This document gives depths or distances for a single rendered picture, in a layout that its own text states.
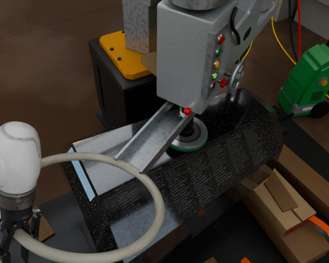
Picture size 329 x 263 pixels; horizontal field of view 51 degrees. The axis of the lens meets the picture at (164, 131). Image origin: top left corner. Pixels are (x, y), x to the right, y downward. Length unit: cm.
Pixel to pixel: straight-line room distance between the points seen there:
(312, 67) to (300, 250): 139
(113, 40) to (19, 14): 229
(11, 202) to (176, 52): 75
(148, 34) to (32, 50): 195
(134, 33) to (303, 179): 152
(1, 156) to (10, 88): 269
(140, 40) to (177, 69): 96
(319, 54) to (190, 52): 185
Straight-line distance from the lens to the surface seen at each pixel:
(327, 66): 293
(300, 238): 235
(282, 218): 225
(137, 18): 218
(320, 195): 259
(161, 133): 140
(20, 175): 84
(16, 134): 80
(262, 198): 229
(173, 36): 125
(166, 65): 134
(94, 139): 173
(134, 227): 161
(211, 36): 116
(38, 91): 338
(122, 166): 127
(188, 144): 162
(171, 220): 167
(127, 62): 224
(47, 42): 399
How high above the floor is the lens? 211
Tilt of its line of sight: 48 degrees down
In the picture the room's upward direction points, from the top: 2 degrees clockwise
